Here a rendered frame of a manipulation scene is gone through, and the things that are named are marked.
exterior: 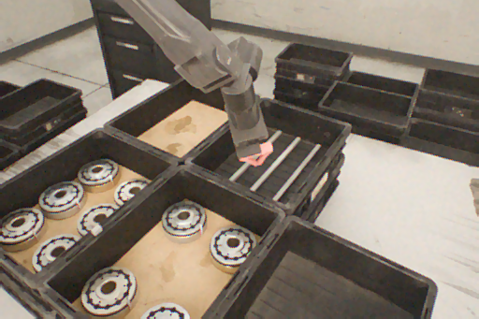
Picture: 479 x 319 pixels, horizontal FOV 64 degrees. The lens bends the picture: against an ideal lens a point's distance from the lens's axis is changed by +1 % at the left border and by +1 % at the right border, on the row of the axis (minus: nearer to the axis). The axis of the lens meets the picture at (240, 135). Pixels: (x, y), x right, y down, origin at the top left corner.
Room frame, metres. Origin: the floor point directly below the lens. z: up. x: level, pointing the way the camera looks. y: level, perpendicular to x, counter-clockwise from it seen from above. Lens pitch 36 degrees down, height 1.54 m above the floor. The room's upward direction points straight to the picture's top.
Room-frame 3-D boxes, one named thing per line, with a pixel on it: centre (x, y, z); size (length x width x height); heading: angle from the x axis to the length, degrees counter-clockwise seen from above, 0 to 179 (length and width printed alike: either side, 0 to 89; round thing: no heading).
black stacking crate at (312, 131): (0.82, -0.09, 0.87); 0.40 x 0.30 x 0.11; 147
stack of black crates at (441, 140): (1.41, -0.97, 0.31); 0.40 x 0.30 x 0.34; 62
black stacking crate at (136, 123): (0.98, 0.16, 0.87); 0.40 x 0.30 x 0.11; 147
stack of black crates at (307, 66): (2.14, -0.44, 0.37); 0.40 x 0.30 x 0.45; 62
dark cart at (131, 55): (2.42, 0.53, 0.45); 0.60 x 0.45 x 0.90; 152
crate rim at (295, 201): (0.82, -0.09, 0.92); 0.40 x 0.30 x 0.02; 147
